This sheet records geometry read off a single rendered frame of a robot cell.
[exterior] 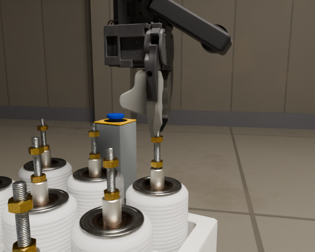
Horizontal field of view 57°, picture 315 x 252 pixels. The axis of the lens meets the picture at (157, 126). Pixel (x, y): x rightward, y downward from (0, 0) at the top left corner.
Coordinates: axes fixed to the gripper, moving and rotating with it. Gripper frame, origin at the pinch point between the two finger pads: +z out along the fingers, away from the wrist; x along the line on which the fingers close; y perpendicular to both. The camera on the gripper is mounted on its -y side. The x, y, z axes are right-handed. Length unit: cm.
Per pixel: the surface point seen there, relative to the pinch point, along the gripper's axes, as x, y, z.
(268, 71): -199, -29, -9
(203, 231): -1.6, -6.2, 16.7
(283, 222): -44, -24, 35
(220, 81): -196, 6, -1
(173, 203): 3.2, -2.5, 10.4
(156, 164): 0.8, 0.6, 5.7
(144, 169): -77, 29, 35
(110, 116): -18.5, 17.1, 1.9
